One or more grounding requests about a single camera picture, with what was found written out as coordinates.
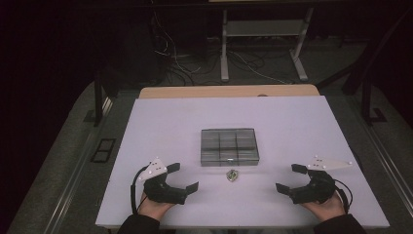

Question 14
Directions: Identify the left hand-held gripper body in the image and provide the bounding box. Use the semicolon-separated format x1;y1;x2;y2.
138;157;188;206

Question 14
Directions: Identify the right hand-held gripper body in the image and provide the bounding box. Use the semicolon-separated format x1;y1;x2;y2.
288;155;354;205

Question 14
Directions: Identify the clear plastic compartment box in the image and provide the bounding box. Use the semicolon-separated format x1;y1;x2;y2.
200;128;261;168

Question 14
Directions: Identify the person's left hand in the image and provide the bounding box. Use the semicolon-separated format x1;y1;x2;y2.
137;191;176;222

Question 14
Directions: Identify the person's right hand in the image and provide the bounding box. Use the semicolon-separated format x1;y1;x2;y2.
300;191;347;222

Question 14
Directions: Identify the white table mat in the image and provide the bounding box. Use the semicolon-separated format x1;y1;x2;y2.
94;95;391;229

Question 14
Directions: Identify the wooden table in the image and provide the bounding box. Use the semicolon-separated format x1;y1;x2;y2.
138;84;320;99

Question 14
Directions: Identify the grey metal stand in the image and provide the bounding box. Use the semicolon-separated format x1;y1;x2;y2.
219;7;315;83

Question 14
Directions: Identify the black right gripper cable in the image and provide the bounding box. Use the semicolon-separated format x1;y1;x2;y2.
333;178;354;215

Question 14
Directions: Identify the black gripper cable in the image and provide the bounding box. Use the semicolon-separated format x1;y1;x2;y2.
333;178;354;215
130;165;149;215

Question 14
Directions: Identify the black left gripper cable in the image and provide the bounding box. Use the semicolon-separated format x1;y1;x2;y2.
130;165;149;215

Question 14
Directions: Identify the aluminium floor rail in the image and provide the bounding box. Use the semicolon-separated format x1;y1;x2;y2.
43;97;114;234
352;97;413;209

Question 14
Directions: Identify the black metal post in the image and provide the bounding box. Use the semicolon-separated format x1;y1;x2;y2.
360;72;388;127
83;69;113;128

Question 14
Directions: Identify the bundle of floor cables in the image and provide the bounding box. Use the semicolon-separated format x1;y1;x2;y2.
149;9;293;86

